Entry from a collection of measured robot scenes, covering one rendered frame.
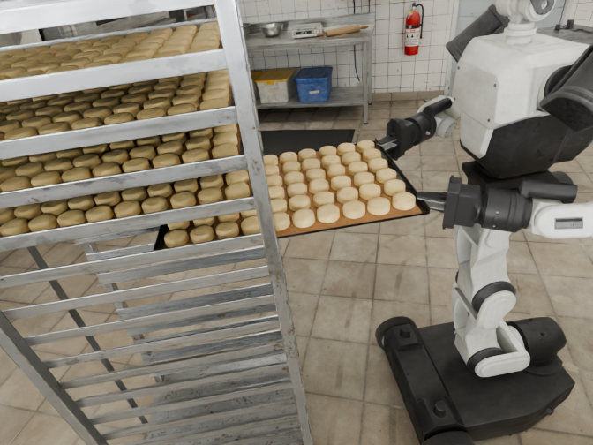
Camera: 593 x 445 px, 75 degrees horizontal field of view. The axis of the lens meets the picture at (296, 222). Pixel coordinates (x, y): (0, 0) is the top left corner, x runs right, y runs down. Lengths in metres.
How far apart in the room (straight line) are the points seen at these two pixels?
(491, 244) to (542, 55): 0.50
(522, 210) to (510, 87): 0.26
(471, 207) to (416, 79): 4.19
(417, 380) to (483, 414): 0.25
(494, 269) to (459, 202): 0.50
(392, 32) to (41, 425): 4.54
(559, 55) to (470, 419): 1.23
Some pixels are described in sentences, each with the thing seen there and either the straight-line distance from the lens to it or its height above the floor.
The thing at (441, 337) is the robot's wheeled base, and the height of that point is 0.17.
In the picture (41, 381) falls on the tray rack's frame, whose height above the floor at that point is 0.85.
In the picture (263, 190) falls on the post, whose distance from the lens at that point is 0.72.
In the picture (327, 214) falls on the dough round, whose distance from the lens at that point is 0.84.
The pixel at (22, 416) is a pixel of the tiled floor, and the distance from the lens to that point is 2.39.
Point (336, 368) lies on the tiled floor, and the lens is 1.96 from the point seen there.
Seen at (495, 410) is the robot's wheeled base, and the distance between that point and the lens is 1.74.
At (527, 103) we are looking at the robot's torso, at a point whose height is 1.32.
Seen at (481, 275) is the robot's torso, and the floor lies 0.74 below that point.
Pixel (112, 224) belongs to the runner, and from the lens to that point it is 0.83.
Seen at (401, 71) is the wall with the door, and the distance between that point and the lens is 4.99.
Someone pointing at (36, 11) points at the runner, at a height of 1.60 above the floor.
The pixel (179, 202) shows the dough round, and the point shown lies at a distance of 0.81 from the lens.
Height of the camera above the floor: 1.63
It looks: 35 degrees down
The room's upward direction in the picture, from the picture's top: 8 degrees counter-clockwise
